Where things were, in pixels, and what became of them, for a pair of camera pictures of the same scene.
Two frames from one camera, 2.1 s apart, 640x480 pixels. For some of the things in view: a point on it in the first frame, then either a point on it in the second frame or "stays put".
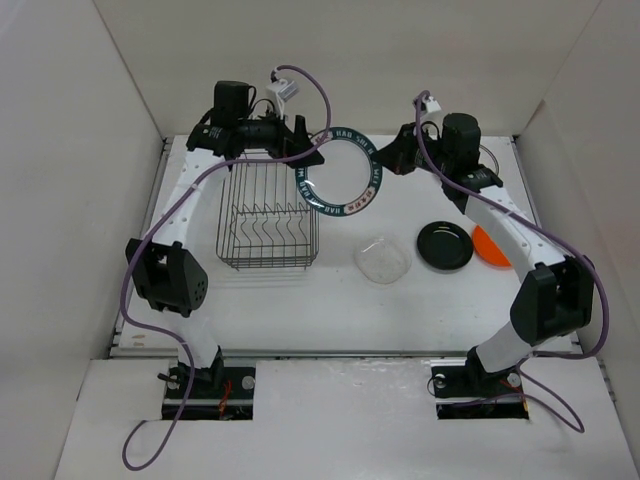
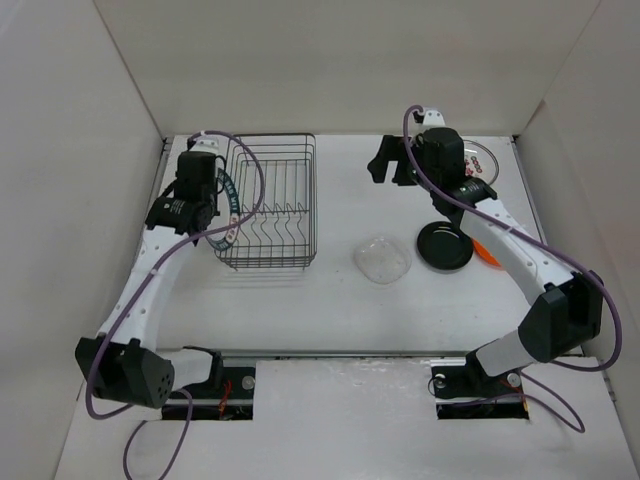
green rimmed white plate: (349, 179) → (229, 211)
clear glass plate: (382, 259) stays put
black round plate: (444, 245) stays put
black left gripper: (285, 137) → (214, 192)
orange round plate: (487, 249) stays put
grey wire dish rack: (265, 220) stays put
